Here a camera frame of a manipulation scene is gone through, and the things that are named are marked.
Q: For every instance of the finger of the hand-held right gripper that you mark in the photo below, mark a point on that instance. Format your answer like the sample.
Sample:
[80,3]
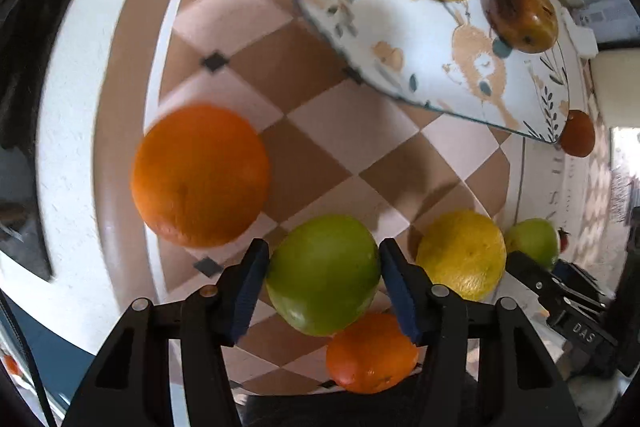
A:
[580,274]
[530,273]

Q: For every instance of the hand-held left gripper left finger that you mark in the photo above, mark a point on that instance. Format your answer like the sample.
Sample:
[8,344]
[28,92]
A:
[251,289]

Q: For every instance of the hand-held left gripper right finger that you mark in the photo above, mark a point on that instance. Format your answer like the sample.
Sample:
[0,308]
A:
[400,292]

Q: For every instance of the green apple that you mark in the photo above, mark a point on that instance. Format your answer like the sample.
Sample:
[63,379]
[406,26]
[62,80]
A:
[322,274]
[532,242]

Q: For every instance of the red cherry tomato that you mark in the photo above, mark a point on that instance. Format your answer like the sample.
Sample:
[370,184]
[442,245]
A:
[564,241]

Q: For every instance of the orange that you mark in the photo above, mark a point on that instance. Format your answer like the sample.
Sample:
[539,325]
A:
[372,354]
[200,174]

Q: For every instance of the dark red-orange tangerine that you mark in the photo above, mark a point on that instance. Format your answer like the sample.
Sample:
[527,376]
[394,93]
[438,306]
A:
[577,133]

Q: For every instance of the white patterned oval plate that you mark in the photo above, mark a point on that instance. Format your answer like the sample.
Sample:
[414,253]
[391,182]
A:
[400,32]

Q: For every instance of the blue cabinet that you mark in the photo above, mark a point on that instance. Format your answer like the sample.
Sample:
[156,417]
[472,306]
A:
[45,347]

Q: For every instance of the brown checkered table mat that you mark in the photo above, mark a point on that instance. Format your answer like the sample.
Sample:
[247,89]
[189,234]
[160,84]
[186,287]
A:
[310,72]

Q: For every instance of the crumpled white tissue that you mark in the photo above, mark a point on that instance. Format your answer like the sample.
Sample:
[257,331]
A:
[580,32]

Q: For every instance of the brown red apple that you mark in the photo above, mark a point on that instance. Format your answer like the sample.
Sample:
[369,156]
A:
[522,14]

